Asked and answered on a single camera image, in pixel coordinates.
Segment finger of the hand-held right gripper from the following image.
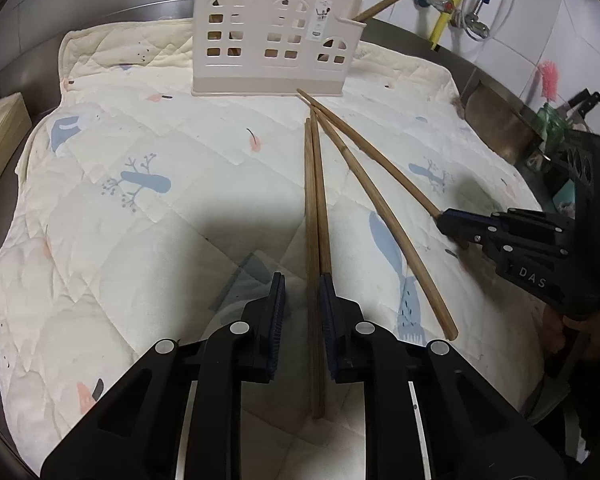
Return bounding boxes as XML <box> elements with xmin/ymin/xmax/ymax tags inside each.
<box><xmin>439</xmin><ymin>209</ymin><xmax>577</xmax><ymax>233</ymax></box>
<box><xmin>440</xmin><ymin>224</ymin><xmax>573</xmax><ymax>261</ymax></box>

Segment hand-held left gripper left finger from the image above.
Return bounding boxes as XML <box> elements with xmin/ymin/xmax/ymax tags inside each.
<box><xmin>40</xmin><ymin>272</ymin><xmax>287</xmax><ymax>480</ymax></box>

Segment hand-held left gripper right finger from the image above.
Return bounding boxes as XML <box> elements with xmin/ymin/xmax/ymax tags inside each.
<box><xmin>319</xmin><ymin>272</ymin><xmax>566</xmax><ymax>480</ymax></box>

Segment cream plastic utensil holder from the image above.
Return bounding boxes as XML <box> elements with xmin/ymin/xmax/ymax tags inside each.
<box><xmin>190</xmin><ymin>0</ymin><xmax>361</xmax><ymax>98</ymax></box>

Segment person's right hand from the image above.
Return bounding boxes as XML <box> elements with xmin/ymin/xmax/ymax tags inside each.
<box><xmin>542</xmin><ymin>305</ymin><xmax>600</xmax><ymax>361</ymax></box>

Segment green glass bottle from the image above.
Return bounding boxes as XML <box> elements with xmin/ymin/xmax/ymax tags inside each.
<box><xmin>535</xmin><ymin>105</ymin><xmax>569</xmax><ymax>155</ymax></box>

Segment steel pot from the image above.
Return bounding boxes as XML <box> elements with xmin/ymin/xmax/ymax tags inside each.
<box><xmin>461</xmin><ymin>80</ymin><xmax>543</xmax><ymax>161</ymax></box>

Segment pink bottle brush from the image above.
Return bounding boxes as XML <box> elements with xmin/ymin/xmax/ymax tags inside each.
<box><xmin>537</xmin><ymin>59</ymin><xmax>561</xmax><ymax>106</ymax></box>

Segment cream quilted printed mat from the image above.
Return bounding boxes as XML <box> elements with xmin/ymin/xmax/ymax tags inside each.
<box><xmin>0</xmin><ymin>16</ymin><xmax>563</xmax><ymax>466</ymax></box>

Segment metal water valve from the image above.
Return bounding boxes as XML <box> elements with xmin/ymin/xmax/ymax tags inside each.
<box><xmin>461</xmin><ymin>12</ymin><xmax>492</xmax><ymax>42</ymax></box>
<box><xmin>414</xmin><ymin>0</ymin><xmax>456</xmax><ymax>14</ymax></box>

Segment black handled knives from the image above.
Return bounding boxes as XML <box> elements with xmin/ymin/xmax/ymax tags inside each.
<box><xmin>567</xmin><ymin>89</ymin><xmax>600</xmax><ymax>122</ymax></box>

